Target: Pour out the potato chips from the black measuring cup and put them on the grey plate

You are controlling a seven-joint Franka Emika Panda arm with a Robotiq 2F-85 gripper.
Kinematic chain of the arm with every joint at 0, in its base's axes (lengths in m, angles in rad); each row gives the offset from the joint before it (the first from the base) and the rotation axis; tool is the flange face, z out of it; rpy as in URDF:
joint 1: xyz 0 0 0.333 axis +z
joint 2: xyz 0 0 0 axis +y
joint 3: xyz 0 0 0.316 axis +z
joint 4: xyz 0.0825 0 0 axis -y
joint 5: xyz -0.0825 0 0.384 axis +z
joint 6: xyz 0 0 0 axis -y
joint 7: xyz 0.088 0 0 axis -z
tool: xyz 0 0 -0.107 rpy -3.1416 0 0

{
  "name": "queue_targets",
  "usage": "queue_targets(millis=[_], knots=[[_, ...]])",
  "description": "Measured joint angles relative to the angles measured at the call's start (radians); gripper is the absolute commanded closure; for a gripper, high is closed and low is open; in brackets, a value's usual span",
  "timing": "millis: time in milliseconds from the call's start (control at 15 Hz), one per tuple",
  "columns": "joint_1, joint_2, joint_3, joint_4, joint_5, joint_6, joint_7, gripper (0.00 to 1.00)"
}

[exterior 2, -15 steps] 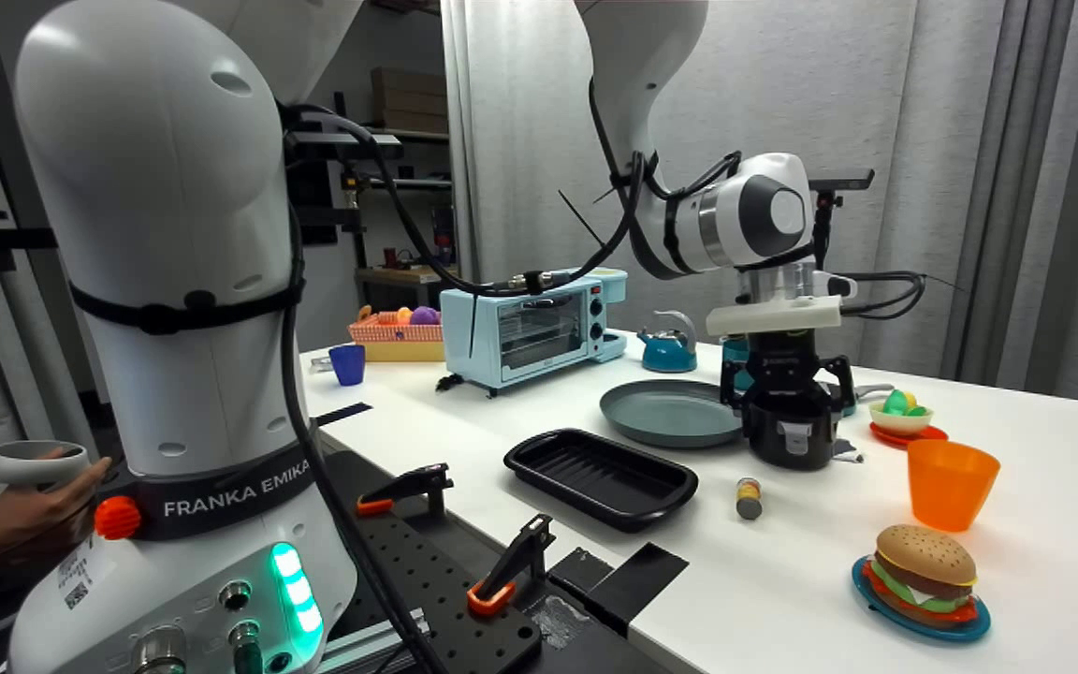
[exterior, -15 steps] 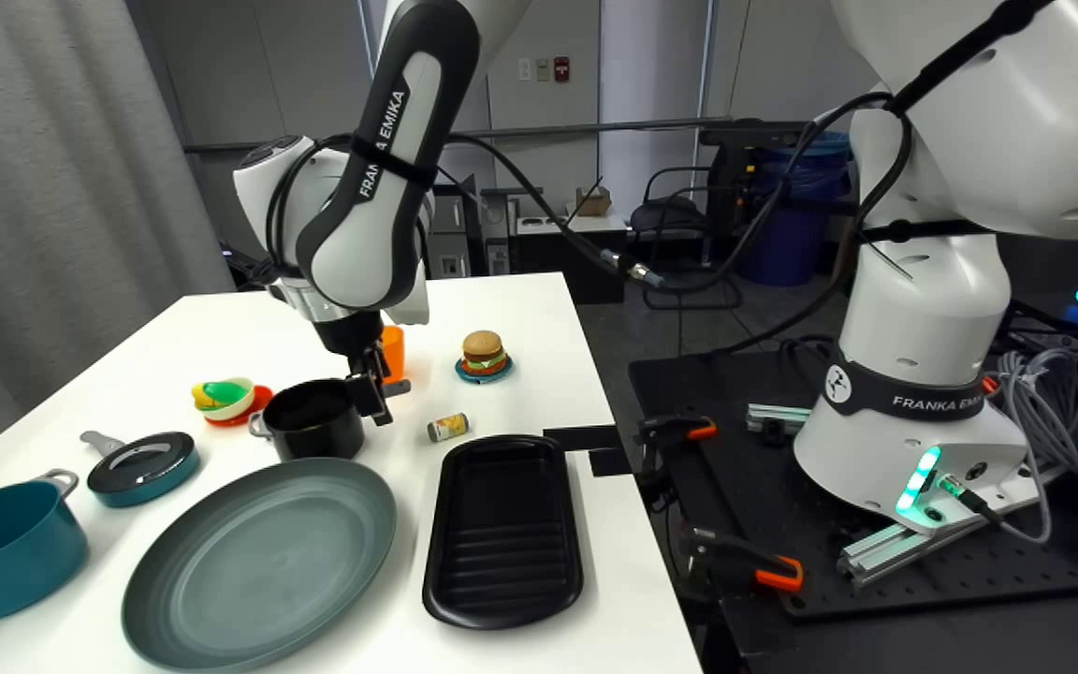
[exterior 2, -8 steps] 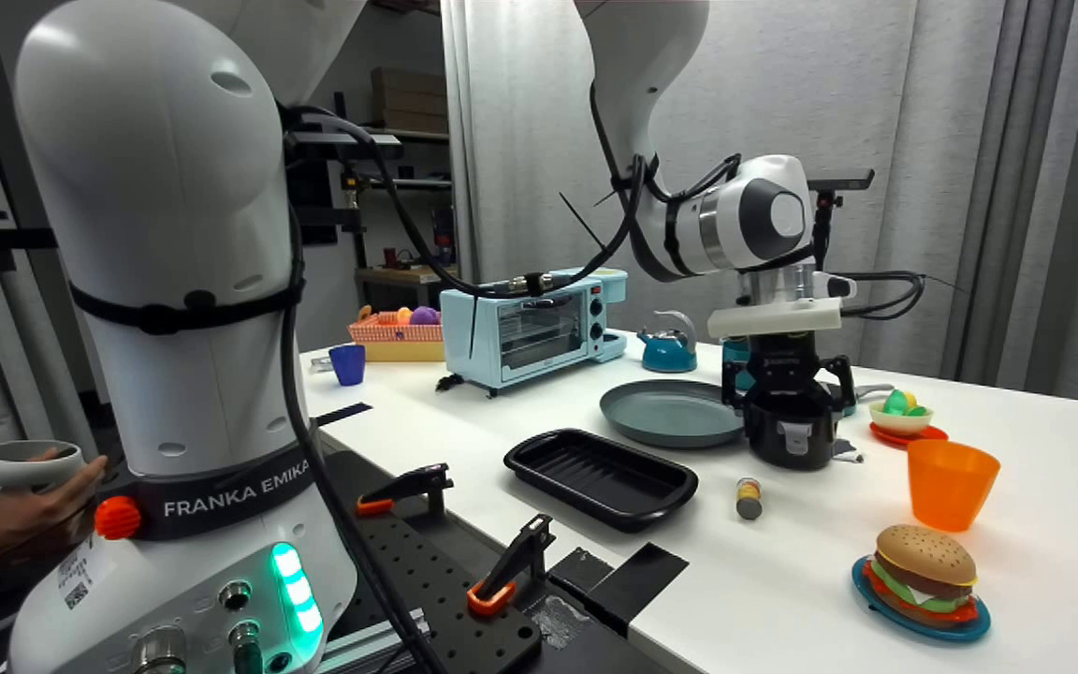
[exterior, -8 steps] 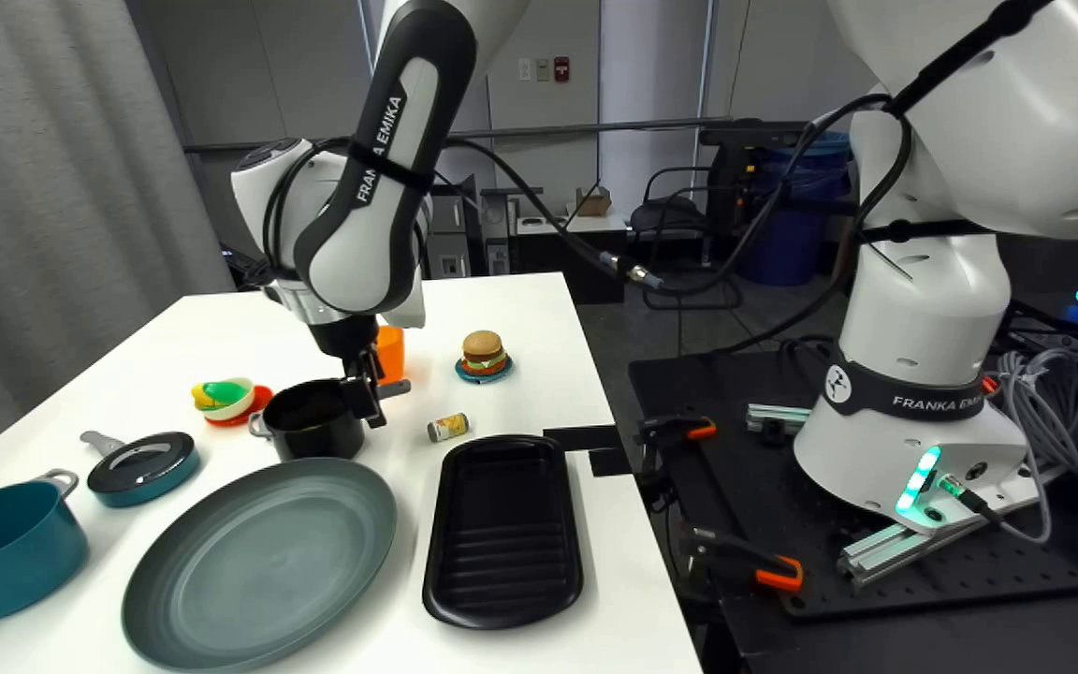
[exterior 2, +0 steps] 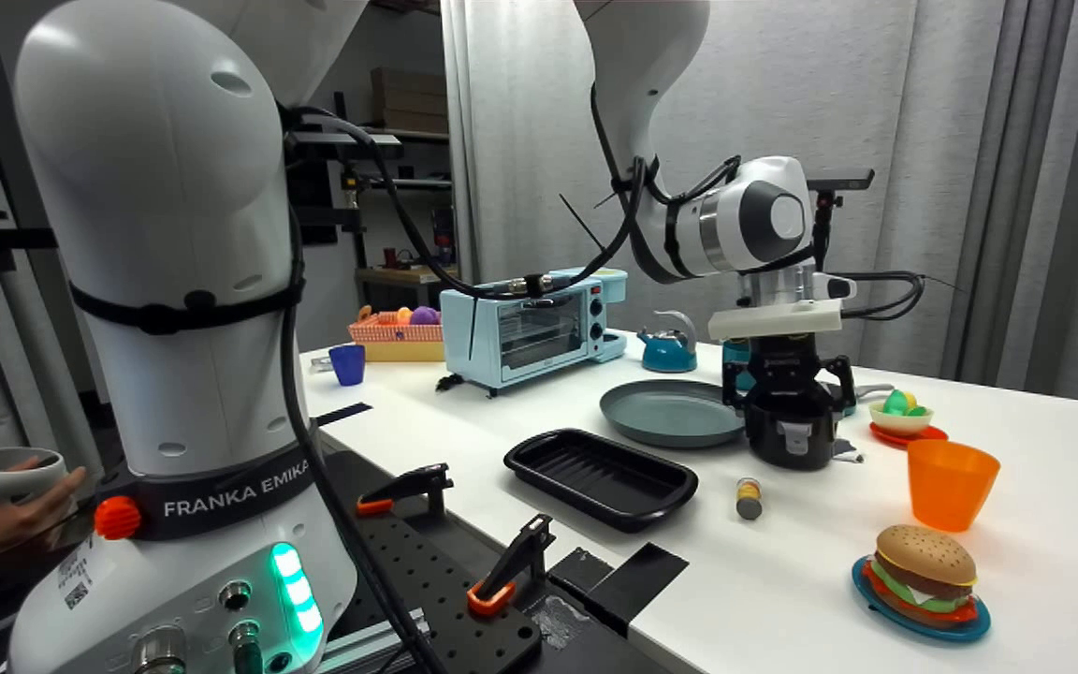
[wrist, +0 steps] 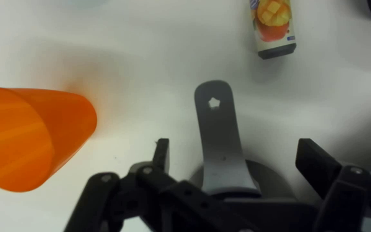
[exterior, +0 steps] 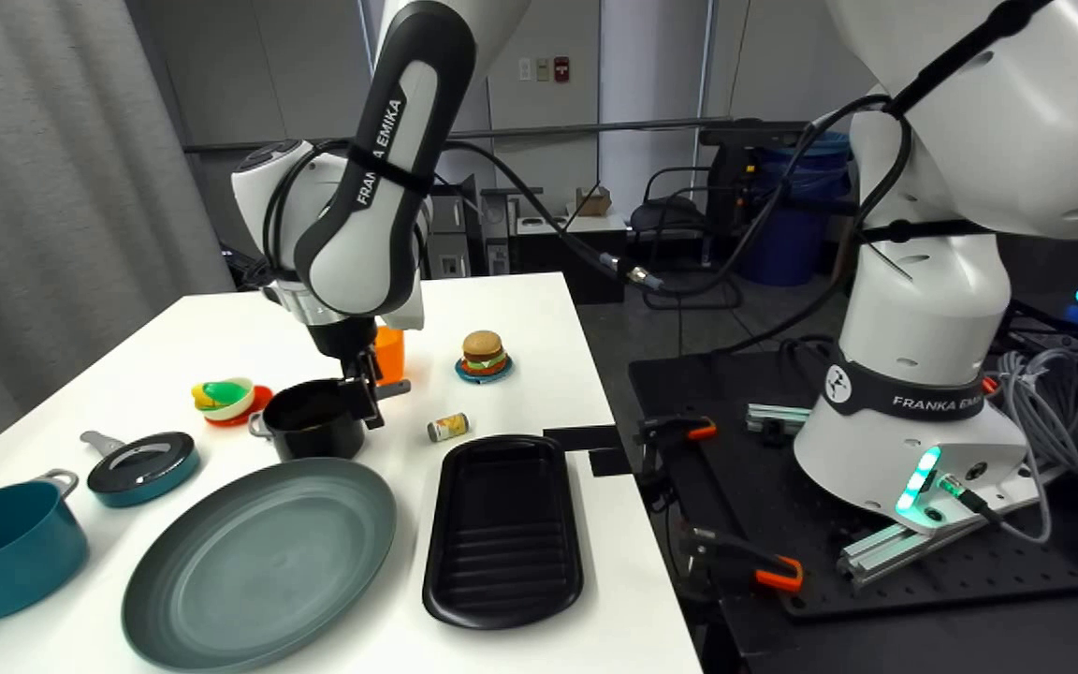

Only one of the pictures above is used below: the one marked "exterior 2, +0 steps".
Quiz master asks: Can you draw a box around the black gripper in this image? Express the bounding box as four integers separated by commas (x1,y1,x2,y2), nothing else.
723,329,861,442

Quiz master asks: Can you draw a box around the black measuring cup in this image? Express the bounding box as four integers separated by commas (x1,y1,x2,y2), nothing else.
742,390,842,476

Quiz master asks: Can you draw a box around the small red toy plate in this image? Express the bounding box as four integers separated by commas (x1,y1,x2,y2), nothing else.
864,420,952,452

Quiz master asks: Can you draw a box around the grey round plate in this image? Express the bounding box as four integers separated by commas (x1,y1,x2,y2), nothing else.
596,380,752,452

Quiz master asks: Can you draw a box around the orange plastic cup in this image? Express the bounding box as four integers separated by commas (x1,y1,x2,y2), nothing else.
907,434,1002,537

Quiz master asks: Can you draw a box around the small teal toy plate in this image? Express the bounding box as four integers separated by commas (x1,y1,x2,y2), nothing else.
851,553,995,648

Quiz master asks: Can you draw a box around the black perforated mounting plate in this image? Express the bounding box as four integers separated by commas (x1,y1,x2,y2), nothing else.
309,447,692,674

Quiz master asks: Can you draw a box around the blue plastic cup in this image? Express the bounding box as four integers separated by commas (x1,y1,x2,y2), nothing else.
324,343,369,390

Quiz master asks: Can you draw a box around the operator hand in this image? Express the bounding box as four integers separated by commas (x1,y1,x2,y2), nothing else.
0,466,92,565

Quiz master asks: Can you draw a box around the small yellow toy can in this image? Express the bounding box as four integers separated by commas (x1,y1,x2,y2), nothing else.
735,476,766,523

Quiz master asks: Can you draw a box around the teal toy kettle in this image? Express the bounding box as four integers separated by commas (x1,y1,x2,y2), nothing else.
637,309,703,380

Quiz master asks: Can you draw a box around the black tripod stand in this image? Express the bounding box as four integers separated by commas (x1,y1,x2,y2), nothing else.
806,164,883,369

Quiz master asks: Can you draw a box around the black rectangular ridged tray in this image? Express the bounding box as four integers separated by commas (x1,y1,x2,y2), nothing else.
503,427,703,537

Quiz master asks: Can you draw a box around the toy hamburger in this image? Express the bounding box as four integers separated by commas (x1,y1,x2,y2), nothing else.
867,520,982,615

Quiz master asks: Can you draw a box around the black tape patch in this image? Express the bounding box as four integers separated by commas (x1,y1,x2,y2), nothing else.
545,541,692,637

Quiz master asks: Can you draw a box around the light blue toaster oven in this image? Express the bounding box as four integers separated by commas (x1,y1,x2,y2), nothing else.
439,261,632,396

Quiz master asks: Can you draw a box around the grey curtain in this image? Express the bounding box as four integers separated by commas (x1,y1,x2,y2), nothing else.
861,0,1078,414

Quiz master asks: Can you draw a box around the black clamp with orange tip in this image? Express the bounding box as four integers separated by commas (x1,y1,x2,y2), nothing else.
354,461,461,523
461,511,560,627

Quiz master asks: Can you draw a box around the pink toy tray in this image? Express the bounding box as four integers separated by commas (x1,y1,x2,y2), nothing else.
343,303,449,369

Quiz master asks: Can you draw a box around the dark metal shelf rack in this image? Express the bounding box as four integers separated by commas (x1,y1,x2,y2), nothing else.
290,53,461,316

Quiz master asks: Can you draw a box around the black tape strip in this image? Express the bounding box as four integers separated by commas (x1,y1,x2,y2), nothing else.
309,396,373,427

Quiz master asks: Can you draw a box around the aluminium extrusion bar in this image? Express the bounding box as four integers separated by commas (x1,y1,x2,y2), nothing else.
309,608,439,674

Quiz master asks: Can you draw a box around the brown cardboard box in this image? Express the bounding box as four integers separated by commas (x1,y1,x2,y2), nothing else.
368,64,451,137

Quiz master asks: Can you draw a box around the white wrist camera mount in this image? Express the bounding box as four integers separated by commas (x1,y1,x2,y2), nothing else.
703,275,861,345

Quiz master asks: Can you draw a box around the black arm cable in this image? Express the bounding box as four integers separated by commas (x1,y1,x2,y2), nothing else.
273,88,929,674

